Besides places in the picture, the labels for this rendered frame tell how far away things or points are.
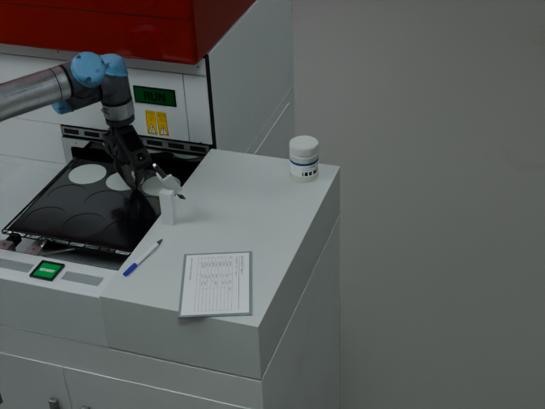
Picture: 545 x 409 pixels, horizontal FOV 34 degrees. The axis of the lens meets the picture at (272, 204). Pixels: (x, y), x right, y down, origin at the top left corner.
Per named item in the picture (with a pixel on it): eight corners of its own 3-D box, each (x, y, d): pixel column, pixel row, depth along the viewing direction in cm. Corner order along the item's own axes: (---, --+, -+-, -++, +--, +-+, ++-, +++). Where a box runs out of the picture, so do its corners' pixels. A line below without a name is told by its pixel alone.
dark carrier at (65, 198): (78, 160, 243) (78, 158, 243) (193, 177, 233) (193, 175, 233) (9, 230, 216) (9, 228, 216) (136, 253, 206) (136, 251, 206)
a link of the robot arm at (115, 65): (83, 58, 209) (115, 48, 213) (92, 100, 215) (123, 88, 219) (98, 70, 204) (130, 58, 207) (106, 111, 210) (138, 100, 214)
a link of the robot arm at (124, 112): (137, 100, 214) (107, 111, 210) (140, 117, 216) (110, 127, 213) (123, 89, 219) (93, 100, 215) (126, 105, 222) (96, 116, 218)
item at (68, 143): (69, 163, 251) (63, 134, 246) (212, 185, 238) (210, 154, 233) (66, 166, 250) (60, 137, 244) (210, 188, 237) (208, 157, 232)
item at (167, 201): (170, 209, 208) (165, 161, 201) (186, 212, 207) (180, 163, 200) (160, 224, 203) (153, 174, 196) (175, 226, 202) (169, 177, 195)
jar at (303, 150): (294, 166, 222) (293, 133, 217) (322, 170, 220) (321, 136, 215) (286, 181, 217) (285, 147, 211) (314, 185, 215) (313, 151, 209)
